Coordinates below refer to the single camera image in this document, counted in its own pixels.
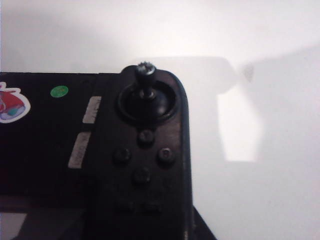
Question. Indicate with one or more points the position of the black remote control with joysticks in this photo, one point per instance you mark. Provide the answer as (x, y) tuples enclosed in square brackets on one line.
[(125, 162)]

